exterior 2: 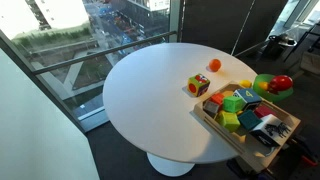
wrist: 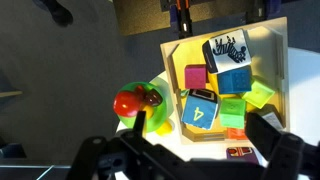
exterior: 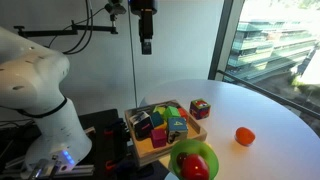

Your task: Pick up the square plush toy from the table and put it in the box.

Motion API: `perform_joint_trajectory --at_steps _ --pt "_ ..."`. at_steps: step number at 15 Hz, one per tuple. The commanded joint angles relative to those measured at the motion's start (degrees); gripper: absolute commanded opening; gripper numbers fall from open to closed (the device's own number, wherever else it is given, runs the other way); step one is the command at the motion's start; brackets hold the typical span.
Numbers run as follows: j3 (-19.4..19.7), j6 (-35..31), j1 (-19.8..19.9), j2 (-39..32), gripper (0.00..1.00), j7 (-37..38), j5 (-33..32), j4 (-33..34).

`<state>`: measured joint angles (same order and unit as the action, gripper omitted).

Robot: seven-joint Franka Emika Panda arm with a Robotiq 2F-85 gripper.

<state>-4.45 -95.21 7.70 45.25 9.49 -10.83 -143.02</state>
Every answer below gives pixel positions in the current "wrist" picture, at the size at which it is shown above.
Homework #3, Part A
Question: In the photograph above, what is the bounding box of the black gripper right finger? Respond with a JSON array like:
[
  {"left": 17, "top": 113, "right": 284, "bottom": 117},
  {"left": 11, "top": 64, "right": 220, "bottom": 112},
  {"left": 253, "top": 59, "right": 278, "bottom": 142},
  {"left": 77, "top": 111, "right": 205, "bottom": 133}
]
[{"left": 245, "top": 113, "right": 281, "bottom": 160}]

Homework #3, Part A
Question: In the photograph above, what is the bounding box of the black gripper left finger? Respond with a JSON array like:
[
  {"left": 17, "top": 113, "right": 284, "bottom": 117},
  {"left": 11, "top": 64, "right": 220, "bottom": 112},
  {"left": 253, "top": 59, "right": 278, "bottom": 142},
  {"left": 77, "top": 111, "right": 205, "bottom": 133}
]
[{"left": 133, "top": 111, "right": 146, "bottom": 137}]

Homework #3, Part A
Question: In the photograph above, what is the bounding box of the green purple plush cube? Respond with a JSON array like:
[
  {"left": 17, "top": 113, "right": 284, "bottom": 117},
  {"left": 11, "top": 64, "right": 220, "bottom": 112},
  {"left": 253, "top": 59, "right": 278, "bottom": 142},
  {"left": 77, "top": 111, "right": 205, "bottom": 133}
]
[{"left": 226, "top": 147, "right": 259, "bottom": 164}]

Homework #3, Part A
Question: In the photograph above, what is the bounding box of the dark grey plush cube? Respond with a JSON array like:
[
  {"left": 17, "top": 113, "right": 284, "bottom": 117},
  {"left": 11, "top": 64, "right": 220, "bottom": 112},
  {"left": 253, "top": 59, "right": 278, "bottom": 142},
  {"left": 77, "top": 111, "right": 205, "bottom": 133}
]
[{"left": 257, "top": 104, "right": 283, "bottom": 130}]

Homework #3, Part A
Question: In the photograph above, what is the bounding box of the red toy apple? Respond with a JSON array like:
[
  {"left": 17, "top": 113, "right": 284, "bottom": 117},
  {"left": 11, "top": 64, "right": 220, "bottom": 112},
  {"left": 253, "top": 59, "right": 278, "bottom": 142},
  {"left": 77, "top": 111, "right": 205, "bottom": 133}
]
[{"left": 113, "top": 91, "right": 141, "bottom": 117}]

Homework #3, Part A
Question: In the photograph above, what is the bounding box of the yellow toy lemon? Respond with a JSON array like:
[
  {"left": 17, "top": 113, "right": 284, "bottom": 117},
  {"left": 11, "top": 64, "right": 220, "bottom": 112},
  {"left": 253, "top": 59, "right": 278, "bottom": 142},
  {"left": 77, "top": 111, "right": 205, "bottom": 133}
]
[{"left": 156, "top": 121, "right": 174, "bottom": 136}]

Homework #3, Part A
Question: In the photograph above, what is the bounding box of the dark brown toy fruit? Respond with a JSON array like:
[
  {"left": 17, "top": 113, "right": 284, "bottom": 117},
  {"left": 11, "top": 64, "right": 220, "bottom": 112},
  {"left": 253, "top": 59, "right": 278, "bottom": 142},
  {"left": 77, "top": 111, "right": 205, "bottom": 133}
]
[{"left": 144, "top": 89, "right": 163, "bottom": 106}]

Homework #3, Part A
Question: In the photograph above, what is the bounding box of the wooden box tray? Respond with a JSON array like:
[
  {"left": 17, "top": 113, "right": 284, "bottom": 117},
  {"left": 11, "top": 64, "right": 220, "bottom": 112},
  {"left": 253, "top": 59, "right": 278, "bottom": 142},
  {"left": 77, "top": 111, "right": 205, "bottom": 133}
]
[{"left": 161, "top": 17, "right": 290, "bottom": 144}]

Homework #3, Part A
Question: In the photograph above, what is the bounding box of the zebra print plush cube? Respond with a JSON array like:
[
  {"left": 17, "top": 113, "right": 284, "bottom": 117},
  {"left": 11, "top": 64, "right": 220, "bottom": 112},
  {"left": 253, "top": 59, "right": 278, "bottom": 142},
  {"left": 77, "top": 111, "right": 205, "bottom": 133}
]
[{"left": 202, "top": 29, "right": 251, "bottom": 74}]

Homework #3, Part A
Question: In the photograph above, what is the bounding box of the green plastic bowl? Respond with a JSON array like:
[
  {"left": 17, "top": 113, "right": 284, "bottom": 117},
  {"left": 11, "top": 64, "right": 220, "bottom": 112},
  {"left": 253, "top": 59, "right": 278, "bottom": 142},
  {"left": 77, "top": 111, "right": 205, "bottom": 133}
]
[{"left": 116, "top": 82, "right": 167, "bottom": 133}]

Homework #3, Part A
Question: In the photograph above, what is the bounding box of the orange rubber block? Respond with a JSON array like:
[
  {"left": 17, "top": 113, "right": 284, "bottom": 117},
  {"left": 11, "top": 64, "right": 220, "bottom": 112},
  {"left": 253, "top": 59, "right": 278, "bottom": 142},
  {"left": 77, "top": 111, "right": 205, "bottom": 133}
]
[{"left": 227, "top": 128, "right": 247, "bottom": 140}]

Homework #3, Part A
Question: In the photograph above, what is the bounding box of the light green rubber block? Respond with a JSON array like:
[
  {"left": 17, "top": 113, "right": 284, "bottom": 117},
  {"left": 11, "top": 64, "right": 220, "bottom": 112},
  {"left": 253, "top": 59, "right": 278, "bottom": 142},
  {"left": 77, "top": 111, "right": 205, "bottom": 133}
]
[{"left": 219, "top": 98, "right": 246, "bottom": 129}]

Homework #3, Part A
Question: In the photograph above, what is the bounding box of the lime green rubber block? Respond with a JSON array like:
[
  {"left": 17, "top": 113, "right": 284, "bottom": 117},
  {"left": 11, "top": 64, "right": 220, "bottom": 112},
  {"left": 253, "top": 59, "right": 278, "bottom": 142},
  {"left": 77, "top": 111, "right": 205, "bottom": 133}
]
[{"left": 241, "top": 80, "right": 275, "bottom": 109}]

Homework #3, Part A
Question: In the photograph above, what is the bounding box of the blue rubber block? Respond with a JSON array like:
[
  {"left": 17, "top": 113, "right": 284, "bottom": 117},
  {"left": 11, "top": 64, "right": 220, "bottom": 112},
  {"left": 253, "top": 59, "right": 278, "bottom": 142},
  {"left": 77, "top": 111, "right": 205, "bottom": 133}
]
[{"left": 217, "top": 67, "right": 251, "bottom": 94}]

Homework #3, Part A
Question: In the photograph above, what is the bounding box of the blue number four cube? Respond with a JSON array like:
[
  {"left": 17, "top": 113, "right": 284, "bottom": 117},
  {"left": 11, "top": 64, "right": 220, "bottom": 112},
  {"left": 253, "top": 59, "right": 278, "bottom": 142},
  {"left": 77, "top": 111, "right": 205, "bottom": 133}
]
[{"left": 182, "top": 89, "right": 218, "bottom": 130}]

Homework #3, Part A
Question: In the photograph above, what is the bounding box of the magenta rubber block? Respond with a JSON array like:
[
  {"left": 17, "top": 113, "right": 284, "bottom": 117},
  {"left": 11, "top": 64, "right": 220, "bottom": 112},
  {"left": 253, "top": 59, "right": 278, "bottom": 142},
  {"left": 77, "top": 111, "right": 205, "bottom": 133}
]
[{"left": 184, "top": 64, "right": 206, "bottom": 89}]

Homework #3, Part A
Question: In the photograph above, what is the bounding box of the black orange clamp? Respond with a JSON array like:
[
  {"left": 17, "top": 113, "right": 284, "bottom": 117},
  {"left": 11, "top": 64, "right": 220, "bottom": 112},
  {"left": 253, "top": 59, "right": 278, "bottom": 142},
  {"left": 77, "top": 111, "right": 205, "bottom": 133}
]
[{"left": 169, "top": 0, "right": 193, "bottom": 39}]

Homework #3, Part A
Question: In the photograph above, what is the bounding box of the dark shoe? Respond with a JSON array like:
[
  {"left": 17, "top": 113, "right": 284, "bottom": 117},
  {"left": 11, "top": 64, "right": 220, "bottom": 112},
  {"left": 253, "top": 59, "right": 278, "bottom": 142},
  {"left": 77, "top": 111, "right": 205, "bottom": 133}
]
[{"left": 32, "top": 0, "right": 73, "bottom": 27}]

